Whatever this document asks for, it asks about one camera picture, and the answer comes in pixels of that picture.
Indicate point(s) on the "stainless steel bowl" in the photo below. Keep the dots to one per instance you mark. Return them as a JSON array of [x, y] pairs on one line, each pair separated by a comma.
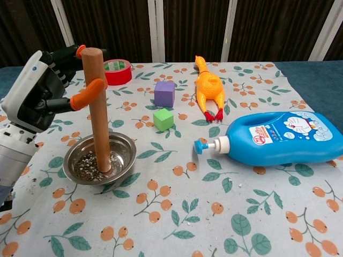
[[126, 152]]

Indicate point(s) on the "white partition frame post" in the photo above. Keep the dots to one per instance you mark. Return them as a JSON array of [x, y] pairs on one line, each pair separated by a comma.
[[229, 29], [63, 24], [156, 29], [325, 29]]

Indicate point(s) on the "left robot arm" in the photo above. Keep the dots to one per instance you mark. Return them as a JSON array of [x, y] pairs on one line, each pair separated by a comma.
[[13, 155]]

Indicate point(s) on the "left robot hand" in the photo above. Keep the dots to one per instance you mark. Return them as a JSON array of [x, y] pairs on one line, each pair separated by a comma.
[[29, 88]]

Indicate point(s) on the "wooden stick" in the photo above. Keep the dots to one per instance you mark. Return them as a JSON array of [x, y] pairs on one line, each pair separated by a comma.
[[99, 128]]

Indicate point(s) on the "green foam cube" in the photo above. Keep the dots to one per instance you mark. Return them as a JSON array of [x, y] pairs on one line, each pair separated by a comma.
[[163, 120]]

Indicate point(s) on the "floral print tablecloth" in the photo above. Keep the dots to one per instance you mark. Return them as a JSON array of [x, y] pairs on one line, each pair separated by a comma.
[[171, 214]]

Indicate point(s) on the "yellow rubber chicken toy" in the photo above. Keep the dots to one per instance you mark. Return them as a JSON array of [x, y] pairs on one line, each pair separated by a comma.
[[209, 88]]

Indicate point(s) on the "red tape roll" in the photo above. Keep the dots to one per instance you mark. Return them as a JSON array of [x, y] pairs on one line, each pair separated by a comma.
[[119, 77]]

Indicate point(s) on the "purple foam cube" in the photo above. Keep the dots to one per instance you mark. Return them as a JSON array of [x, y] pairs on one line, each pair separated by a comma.
[[164, 95]]

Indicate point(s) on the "blue detergent pump bottle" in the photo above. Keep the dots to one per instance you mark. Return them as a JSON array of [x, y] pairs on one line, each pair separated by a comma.
[[281, 144]]

